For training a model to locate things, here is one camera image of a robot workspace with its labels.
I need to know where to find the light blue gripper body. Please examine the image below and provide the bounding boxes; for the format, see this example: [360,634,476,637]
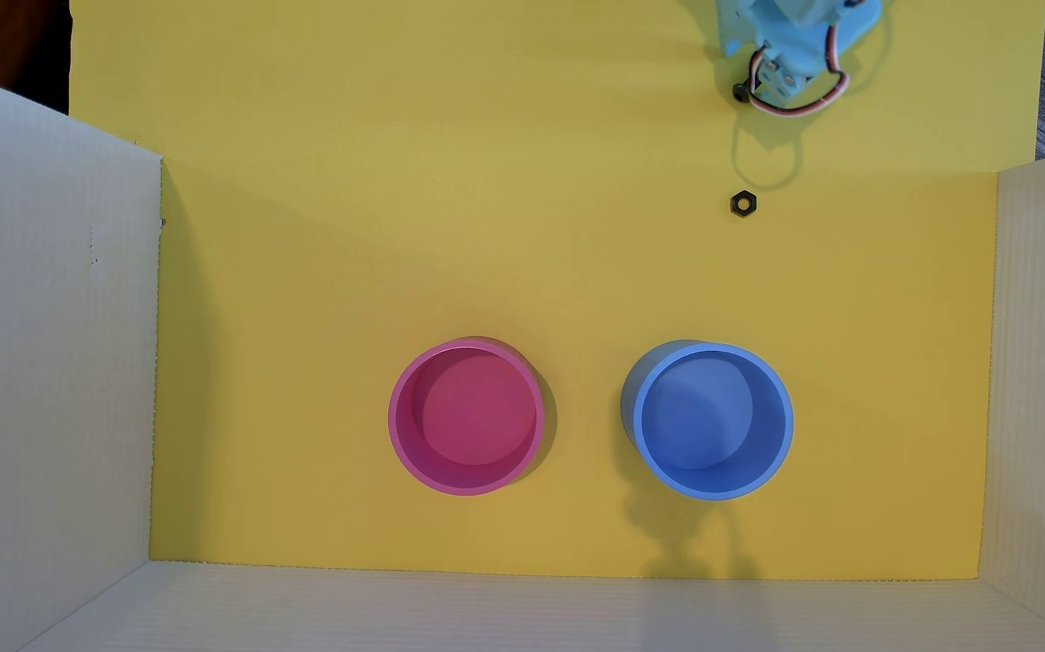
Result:
[749,36,836,101]

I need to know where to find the white cardboard box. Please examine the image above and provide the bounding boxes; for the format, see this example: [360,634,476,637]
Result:
[0,63,1045,652]

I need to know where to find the yellow paper mat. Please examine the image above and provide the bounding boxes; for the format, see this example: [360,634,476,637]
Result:
[68,0,1045,581]

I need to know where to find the blue round cup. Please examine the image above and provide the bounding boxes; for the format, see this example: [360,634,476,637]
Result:
[621,340,795,502]

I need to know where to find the pink round cup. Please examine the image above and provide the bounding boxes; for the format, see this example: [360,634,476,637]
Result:
[387,337,547,497]

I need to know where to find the red black white cable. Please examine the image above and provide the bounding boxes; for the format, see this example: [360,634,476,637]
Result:
[747,25,850,117]

